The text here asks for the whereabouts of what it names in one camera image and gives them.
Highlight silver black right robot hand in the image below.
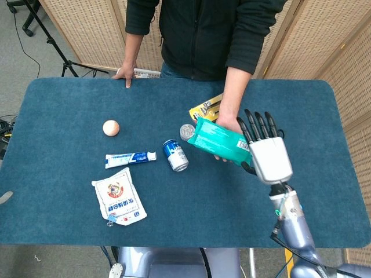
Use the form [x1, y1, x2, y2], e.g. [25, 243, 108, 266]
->
[237, 109, 293, 185]

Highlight person's left hand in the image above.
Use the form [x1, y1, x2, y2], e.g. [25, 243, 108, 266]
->
[213, 113, 244, 163]

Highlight person's right hand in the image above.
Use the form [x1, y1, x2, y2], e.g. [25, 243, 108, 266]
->
[112, 62, 137, 89]

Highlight teal snack package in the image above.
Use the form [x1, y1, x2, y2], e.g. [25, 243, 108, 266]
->
[187, 117, 252, 167]

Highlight person's right forearm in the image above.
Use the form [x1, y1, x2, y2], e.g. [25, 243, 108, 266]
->
[121, 31, 146, 66]

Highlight person's left forearm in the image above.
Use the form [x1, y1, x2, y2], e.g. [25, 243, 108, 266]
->
[217, 65, 253, 119]

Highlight white plastic crate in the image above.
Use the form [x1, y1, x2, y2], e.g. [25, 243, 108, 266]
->
[133, 68, 162, 79]

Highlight yellow razor blister pack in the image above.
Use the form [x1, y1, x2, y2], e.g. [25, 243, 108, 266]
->
[188, 93, 224, 122]

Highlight blue table mat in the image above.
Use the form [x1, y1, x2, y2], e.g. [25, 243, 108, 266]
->
[0, 76, 371, 249]

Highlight beige round ball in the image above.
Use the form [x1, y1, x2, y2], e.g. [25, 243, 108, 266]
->
[102, 119, 121, 137]

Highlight woven rattan folding screen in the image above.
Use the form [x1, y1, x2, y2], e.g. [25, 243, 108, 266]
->
[39, 0, 163, 72]
[254, 0, 371, 260]

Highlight black tripod stand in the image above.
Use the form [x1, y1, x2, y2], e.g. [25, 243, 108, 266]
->
[23, 0, 110, 78]

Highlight blue white drink can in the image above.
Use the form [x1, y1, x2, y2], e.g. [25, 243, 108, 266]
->
[162, 139, 190, 173]

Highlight person's black jacket torso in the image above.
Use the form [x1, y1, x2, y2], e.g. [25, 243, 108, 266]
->
[125, 0, 288, 81]

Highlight blue white toothpaste tube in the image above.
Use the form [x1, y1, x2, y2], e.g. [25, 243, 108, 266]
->
[104, 151, 158, 169]

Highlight black office chair base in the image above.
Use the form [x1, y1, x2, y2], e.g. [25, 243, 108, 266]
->
[5, 0, 41, 37]

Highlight white sugar bag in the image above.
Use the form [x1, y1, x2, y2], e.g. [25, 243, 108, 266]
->
[91, 167, 148, 226]

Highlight grey robot torso base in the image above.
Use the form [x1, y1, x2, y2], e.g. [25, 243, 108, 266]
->
[117, 246, 243, 278]

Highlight black floor cable bundle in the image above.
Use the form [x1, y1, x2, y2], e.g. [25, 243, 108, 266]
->
[0, 115, 15, 142]

